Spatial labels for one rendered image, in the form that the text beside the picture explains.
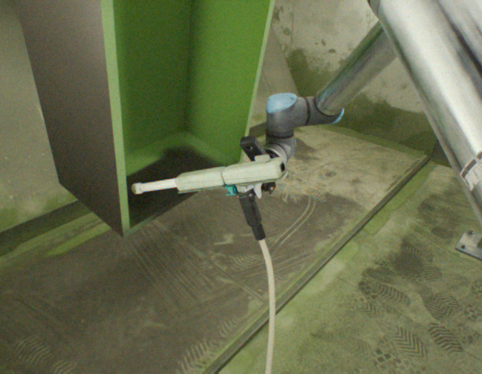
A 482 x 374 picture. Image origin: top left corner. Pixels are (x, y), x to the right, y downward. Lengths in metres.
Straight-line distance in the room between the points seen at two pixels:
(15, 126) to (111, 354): 1.17
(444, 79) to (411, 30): 0.08
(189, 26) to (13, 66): 0.99
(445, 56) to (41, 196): 1.74
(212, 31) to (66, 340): 1.23
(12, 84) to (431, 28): 1.84
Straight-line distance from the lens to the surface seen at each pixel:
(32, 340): 1.49
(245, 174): 0.79
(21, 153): 1.92
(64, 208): 1.90
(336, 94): 0.96
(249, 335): 1.31
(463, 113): 0.42
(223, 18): 1.30
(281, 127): 1.03
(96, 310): 1.48
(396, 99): 2.74
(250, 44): 1.24
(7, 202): 1.87
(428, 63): 0.46
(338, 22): 2.86
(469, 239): 2.06
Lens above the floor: 1.13
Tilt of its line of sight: 32 degrees down
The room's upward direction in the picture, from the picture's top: straight up
